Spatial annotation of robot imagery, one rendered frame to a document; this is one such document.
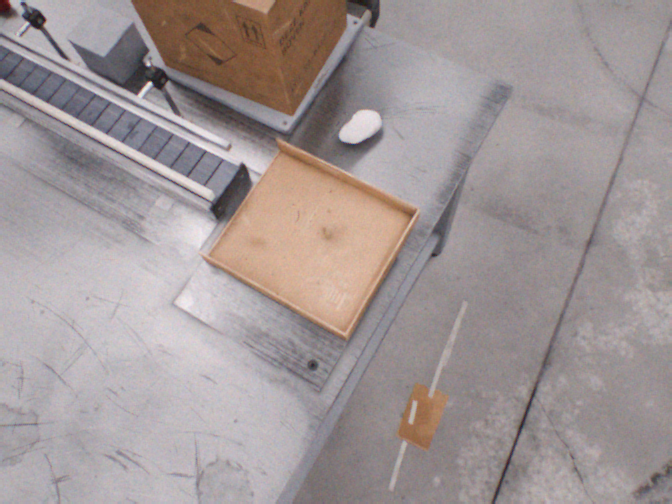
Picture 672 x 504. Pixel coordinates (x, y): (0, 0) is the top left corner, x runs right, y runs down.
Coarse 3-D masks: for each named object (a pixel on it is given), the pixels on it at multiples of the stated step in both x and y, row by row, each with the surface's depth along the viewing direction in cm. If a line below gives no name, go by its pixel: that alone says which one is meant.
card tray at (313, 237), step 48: (288, 144) 105; (288, 192) 105; (336, 192) 104; (384, 192) 100; (240, 240) 102; (288, 240) 102; (336, 240) 101; (384, 240) 100; (288, 288) 98; (336, 288) 98
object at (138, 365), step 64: (64, 0) 126; (128, 0) 125; (384, 64) 114; (448, 64) 113; (0, 128) 115; (256, 128) 111; (320, 128) 110; (384, 128) 109; (448, 128) 108; (0, 192) 110; (64, 192) 109; (128, 192) 108; (448, 192) 103; (0, 256) 105; (64, 256) 104; (128, 256) 103; (192, 256) 102; (0, 320) 101; (64, 320) 100; (128, 320) 99; (192, 320) 98; (256, 320) 97; (0, 384) 96; (64, 384) 96; (128, 384) 95; (192, 384) 94; (256, 384) 93; (320, 384) 93; (0, 448) 93; (64, 448) 92; (128, 448) 91; (192, 448) 91; (256, 448) 90
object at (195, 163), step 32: (0, 64) 115; (32, 64) 114; (64, 96) 111; (96, 96) 110; (96, 128) 108; (128, 128) 107; (160, 128) 107; (160, 160) 104; (192, 160) 104; (224, 160) 103; (192, 192) 102
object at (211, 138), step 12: (0, 36) 108; (12, 36) 106; (24, 48) 107; (36, 48) 105; (48, 60) 105; (60, 60) 104; (72, 72) 104; (84, 72) 102; (96, 84) 102; (108, 84) 101; (120, 96) 101; (132, 96) 100; (144, 108) 99; (156, 108) 98; (168, 120) 98; (180, 120) 97; (192, 132) 97; (204, 132) 96; (216, 144) 96; (228, 144) 95
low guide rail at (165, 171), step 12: (0, 84) 109; (24, 96) 107; (48, 108) 106; (72, 120) 104; (84, 132) 105; (96, 132) 103; (108, 144) 103; (120, 144) 102; (132, 156) 101; (144, 156) 101; (156, 168) 100; (168, 168) 99; (180, 180) 98; (204, 192) 97
